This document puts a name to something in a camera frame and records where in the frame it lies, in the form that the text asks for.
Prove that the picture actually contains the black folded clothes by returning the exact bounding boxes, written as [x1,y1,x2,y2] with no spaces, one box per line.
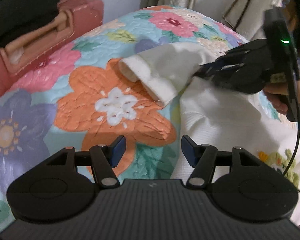
[0,0,62,52]

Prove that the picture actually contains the floral quilted bedspread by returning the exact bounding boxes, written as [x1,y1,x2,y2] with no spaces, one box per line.
[0,5,300,233]

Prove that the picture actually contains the person's right hand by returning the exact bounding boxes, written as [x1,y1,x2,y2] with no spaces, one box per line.
[262,69,300,117]

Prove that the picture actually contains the cream knit sweater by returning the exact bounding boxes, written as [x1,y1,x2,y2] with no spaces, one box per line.
[119,42,300,230]

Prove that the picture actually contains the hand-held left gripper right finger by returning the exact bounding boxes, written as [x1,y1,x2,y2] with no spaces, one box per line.
[181,135,262,187]

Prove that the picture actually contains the brown hanging garment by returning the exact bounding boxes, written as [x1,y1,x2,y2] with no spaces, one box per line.
[282,0,300,60]

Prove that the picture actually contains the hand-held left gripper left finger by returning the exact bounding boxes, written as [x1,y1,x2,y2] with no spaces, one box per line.
[45,135,127,190]

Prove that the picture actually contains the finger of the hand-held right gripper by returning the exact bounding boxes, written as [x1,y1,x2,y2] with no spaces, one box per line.
[194,64,239,81]
[214,47,246,67]

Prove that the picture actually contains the black cable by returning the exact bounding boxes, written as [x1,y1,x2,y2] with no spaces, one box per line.
[281,120,300,228]

